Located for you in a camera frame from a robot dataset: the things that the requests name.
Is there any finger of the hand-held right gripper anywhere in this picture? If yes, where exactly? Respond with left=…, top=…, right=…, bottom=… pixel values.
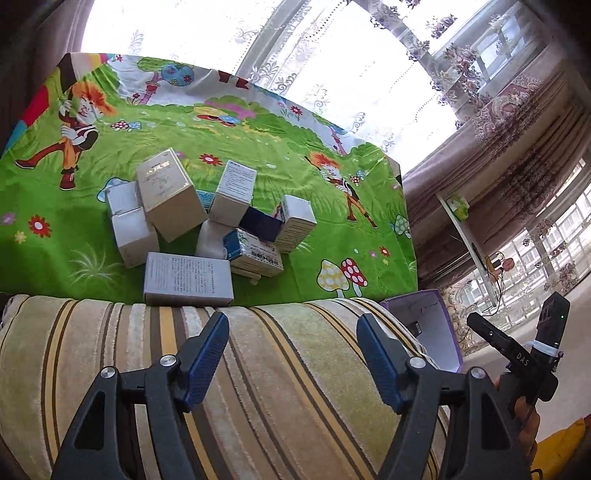
left=466, top=312, right=514, bottom=352

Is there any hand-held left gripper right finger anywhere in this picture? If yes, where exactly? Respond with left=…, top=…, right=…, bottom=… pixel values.
left=356, top=314, right=539, bottom=480

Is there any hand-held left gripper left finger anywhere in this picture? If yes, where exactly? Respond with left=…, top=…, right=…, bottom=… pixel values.
left=51, top=311, right=230, bottom=480

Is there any purple cardboard box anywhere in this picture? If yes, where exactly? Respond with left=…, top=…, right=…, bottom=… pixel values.
left=379, top=289, right=465, bottom=374

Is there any grey printed box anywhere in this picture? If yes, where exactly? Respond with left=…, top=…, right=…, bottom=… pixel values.
left=144, top=251, right=234, bottom=308

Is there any blue and white medicine box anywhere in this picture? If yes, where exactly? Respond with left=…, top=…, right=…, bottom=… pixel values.
left=223, top=229, right=284, bottom=278

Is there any white plastic holder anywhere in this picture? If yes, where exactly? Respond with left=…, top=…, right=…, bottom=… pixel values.
left=195, top=220, right=232, bottom=259

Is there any plain white box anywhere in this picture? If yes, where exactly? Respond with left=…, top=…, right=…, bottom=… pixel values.
left=111, top=208, right=160, bottom=270
left=106, top=181, right=145, bottom=217

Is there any dark blue box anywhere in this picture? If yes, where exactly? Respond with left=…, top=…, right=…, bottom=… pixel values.
left=239, top=206, right=283, bottom=243

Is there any large beige box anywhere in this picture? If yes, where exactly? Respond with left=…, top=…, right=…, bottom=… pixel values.
left=136, top=148, right=208, bottom=243

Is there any white and tan box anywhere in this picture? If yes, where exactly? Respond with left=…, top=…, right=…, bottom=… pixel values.
left=274, top=195, right=318, bottom=254

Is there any tall white text box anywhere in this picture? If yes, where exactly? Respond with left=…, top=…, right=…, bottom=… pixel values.
left=209, top=160, right=258, bottom=228

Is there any person's right hand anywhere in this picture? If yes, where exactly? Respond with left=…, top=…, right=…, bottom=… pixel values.
left=493, top=375, right=542, bottom=463

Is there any small pink fan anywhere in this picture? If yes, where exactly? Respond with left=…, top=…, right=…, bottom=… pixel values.
left=489, top=251, right=514, bottom=278

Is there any striped tasselled cushion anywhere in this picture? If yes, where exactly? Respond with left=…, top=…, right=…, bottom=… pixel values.
left=0, top=293, right=462, bottom=480

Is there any yellow object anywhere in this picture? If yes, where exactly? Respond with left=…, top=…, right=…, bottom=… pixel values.
left=538, top=420, right=588, bottom=468

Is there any white side table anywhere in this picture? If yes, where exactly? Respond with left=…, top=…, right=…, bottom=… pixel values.
left=436, top=193, right=500, bottom=306

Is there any floral lace curtain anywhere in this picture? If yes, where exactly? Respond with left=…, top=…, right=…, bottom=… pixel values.
left=438, top=185, right=591, bottom=333

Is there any green tissue pack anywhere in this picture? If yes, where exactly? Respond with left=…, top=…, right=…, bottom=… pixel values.
left=445, top=194, right=471, bottom=221

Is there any mauve patterned curtain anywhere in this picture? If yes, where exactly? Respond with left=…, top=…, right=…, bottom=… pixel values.
left=402, top=46, right=591, bottom=296

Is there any green cartoon printed blanket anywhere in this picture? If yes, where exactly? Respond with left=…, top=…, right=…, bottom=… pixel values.
left=0, top=52, right=419, bottom=308

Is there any white lace curtain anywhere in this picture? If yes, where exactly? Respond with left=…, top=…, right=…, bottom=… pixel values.
left=81, top=0, right=490, bottom=153

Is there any dark plain curtain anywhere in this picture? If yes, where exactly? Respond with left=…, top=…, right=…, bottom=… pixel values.
left=0, top=0, right=95, bottom=155

